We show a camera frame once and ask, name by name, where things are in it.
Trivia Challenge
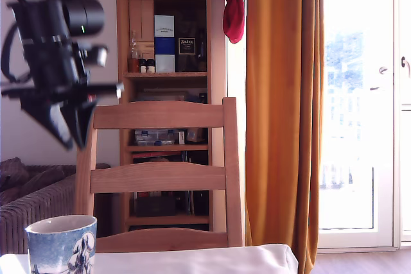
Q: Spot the light wooden box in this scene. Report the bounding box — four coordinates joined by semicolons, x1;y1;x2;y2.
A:
128;0;155;60

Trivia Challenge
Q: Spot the white tablecloth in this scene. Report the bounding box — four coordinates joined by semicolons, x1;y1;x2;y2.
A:
0;243;299;274

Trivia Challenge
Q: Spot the brown corduroy sofa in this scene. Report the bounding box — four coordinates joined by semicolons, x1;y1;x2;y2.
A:
0;157;112;255

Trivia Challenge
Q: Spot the white balcony door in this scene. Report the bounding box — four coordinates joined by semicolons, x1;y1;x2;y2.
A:
317;0;411;251

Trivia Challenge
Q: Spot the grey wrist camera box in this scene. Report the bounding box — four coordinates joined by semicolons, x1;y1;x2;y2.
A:
76;44;110;67

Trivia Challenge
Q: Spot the black bottle box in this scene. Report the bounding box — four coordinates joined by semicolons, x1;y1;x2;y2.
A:
175;13;198;73

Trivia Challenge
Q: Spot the wooden ladder-back chair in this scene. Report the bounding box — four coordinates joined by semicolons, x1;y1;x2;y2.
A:
74;96;244;254

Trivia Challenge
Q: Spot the red knotted cloth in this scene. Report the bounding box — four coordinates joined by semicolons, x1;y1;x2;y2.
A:
218;0;247;45

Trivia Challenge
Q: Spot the clear glass bottle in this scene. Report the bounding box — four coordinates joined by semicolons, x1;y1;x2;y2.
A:
128;30;139;60

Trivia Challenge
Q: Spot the orange curtain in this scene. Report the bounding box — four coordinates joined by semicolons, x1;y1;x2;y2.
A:
245;0;325;274

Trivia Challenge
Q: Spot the blue and white carton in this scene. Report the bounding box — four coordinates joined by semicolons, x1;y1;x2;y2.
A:
153;14;176;74

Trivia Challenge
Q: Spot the clear plastic storage box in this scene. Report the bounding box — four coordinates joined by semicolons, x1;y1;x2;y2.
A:
134;129;179;147

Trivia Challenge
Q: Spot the metal door handle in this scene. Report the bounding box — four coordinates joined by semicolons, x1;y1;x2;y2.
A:
400;56;411;78

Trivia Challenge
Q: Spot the blue white patterned coffee cup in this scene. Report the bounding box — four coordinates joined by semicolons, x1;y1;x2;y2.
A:
24;214;98;274

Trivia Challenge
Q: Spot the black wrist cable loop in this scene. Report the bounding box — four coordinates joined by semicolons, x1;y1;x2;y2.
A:
0;22;33;84

